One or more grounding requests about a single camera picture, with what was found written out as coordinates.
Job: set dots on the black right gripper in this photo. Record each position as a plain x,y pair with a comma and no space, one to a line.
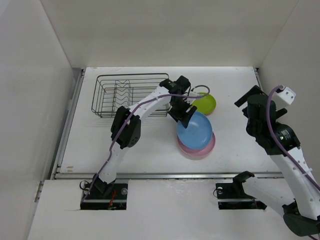
256,89

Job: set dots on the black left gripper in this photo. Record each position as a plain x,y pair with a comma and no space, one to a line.
183,116

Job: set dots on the blue plastic plate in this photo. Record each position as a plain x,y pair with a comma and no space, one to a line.
198,132

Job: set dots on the green plastic plate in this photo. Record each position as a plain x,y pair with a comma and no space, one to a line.
205,105

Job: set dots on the pink plastic plate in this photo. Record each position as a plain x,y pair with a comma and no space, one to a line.
197,153

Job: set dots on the grey wire dish rack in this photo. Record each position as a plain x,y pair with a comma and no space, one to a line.
112,91

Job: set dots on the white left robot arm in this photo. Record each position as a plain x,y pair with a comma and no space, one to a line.
127,124

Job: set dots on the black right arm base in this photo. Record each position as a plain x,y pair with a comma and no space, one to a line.
229,199

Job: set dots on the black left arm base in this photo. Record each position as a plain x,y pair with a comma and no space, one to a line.
114,201

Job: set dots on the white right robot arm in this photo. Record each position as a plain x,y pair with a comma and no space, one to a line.
301,212

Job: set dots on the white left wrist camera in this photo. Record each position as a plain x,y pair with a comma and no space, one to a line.
192,95

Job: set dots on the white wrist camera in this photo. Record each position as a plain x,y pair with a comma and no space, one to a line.
284,97
192,95

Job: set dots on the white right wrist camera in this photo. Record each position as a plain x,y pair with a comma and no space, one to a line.
284,97

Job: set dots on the aluminium front rail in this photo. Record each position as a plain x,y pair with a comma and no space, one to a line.
148,176

